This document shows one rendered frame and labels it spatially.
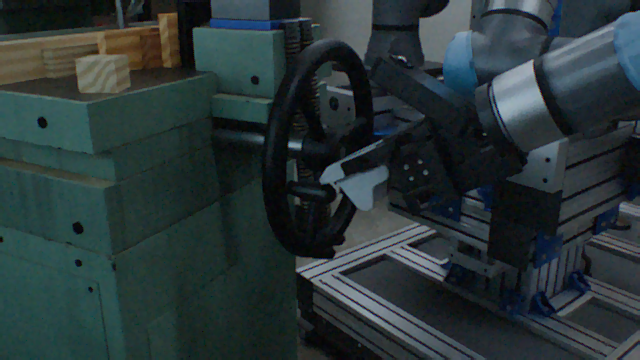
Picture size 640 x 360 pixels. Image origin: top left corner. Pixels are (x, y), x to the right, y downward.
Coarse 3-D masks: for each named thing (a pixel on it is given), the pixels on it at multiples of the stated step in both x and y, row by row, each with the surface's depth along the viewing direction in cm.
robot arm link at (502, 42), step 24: (504, 0) 61; (528, 0) 60; (552, 0) 62; (480, 24) 63; (504, 24) 60; (528, 24) 60; (456, 48) 62; (480, 48) 61; (504, 48) 60; (528, 48) 58; (456, 72) 62; (480, 72) 61; (504, 72) 59
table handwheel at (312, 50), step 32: (320, 64) 69; (352, 64) 78; (288, 96) 64; (224, 128) 82; (256, 128) 80; (288, 128) 64; (320, 128) 72; (352, 128) 82; (320, 160) 74; (288, 224) 67
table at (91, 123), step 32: (192, 64) 88; (0, 96) 68; (32, 96) 66; (64, 96) 65; (96, 96) 65; (128, 96) 67; (160, 96) 72; (192, 96) 77; (224, 96) 80; (320, 96) 90; (0, 128) 70; (32, 128) 67; (64, 128) 65; (96, 128) 64; (128, 128) 68; (160, 128) 73
